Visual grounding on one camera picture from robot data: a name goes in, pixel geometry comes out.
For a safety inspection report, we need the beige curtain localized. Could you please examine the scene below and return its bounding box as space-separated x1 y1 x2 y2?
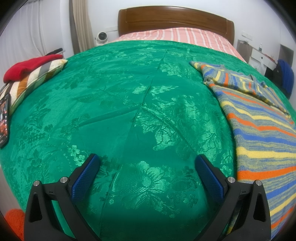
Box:
69 1 95 54

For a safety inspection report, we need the pink striped bed sheet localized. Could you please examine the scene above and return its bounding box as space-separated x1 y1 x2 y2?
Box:
115 27 244 61

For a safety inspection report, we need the black handle object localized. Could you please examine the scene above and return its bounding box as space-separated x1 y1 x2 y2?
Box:
46 48 63 56

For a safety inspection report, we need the plastic water bottle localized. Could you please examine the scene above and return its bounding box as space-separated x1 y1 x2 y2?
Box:
258 43 262 52

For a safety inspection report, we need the white wall socket strip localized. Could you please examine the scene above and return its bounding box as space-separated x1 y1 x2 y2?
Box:
241 31 253 40

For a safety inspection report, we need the red folded garment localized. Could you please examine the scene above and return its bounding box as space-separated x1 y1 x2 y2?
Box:
3 54 63 83

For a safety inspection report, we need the green floral bedspread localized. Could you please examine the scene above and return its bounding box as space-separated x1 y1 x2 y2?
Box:
0 40 292 241

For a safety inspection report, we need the white desk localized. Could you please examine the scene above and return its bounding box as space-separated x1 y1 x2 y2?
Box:
236 40 276 70

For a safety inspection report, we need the smartphone with lit screen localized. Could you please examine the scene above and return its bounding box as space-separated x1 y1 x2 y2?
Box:
0 93 11 149

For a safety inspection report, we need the orange rug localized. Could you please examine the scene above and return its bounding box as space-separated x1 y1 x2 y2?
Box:
5 209 25 241

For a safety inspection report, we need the white round camera device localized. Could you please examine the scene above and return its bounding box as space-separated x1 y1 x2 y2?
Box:
95 32 108 46

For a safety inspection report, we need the striped knit sweater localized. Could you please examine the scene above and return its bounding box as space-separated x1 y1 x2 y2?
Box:
191 61 295 237

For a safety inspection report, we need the striped brown white pillow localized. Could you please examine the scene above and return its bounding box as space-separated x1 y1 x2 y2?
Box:
1 59 68 115

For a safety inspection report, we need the brown wooden headboard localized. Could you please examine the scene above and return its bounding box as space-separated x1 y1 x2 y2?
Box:
117 6 235 44

